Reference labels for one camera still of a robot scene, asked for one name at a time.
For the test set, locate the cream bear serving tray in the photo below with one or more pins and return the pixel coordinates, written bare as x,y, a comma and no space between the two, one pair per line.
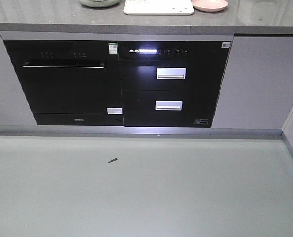
158,7

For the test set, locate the black built-in disinfection cabinet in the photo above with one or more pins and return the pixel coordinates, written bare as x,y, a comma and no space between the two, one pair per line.
205,62

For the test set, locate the black built-in dishwasher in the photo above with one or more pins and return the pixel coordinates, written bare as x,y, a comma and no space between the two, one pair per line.
68,80

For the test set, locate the grey cabinet door right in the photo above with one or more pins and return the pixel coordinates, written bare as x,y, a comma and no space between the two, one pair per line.
257,87

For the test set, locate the grey cabinet door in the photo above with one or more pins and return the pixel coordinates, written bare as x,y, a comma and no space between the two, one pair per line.
257,87
14,108

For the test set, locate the green electric cooking pot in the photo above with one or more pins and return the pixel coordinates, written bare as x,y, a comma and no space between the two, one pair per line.
99,3

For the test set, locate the pink round plate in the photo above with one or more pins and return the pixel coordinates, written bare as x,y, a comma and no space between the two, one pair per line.
210,5

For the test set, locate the grey stone countertop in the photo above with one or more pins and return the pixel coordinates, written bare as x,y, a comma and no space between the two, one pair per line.
240,17

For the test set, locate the grey cabinet door left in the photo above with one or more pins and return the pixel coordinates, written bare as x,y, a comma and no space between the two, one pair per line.
14,108

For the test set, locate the lower silver drawer handle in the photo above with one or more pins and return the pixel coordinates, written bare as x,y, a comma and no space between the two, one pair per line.
166,105

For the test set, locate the silver drawer handle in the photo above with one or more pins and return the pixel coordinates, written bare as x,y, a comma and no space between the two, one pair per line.
166,105
171,73

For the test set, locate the upper silver drawer handle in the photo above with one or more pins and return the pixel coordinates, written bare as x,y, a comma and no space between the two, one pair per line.
171,73

